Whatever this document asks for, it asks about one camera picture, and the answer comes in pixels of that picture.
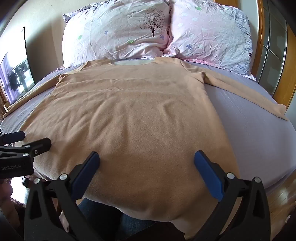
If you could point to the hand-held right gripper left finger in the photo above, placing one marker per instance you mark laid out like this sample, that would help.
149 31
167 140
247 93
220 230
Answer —
86 171

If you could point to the tree print pillow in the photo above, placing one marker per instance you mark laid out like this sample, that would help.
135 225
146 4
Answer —
120 32

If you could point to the wall mirror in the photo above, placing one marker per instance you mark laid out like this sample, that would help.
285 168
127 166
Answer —
17 71

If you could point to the person's left forearm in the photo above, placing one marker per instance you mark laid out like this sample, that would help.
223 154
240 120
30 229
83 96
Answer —
5 199

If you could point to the pink floral pillow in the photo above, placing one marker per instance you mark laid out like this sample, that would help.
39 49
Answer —
205 32

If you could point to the person's blue jeans leg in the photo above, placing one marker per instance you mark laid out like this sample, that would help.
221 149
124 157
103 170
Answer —
111 220

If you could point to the lilac bed sheet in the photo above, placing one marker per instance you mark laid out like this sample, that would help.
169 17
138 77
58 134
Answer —
245 125

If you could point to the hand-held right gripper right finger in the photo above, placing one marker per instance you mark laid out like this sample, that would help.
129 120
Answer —
208 173

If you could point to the tan long-sleeve shirt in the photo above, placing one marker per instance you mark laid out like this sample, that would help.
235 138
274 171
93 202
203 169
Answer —
129 111

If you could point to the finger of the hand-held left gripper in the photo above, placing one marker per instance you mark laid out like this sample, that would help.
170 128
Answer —
37 144
13 136

